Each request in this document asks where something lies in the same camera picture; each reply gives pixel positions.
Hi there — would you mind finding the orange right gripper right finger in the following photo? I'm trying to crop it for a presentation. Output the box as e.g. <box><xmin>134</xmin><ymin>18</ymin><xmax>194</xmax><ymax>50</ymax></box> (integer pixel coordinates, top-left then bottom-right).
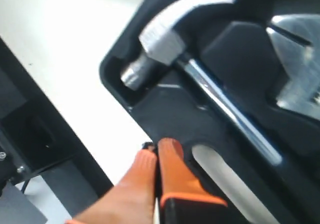
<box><xmin>157</xmin><ymin>137</ymin><xmax>228</xmax><ymax>224</ymax></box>

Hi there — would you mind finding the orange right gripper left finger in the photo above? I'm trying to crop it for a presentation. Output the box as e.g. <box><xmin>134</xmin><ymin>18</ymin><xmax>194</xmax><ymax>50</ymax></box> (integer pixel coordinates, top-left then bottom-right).
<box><xmin>66</xmin><ymin>149</ymin><xmax>157</xmax><ymax>224</ymax></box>

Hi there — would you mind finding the adjustable wrench black handle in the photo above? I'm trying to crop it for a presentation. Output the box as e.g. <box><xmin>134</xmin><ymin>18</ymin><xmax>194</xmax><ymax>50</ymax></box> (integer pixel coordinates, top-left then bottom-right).
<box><xmin>266</xmin><ymin>14</ymin><xmax>320</xmax><ymax>119</ymax></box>

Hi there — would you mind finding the black plastic tool case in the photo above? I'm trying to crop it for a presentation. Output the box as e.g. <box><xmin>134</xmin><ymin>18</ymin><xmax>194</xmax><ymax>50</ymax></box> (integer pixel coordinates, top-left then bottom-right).
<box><xmin>100</xmin><ymin>0</ymin><xmax>320</xmax><ymax>224</ymax></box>

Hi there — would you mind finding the steel claw hammer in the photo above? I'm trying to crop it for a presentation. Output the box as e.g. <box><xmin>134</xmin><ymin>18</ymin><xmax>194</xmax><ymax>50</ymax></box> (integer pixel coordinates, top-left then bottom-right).
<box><xmin>120</xmin><ymin>0</ymin><xmax>283</xmax><ymax>166</ymax></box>

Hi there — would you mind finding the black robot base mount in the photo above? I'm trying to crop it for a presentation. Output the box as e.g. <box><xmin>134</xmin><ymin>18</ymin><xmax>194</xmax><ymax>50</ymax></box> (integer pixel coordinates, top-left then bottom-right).
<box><xmin>0</xmin><ymin>42</ymin><xmax>112</xmax><ymax>215</ymax></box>

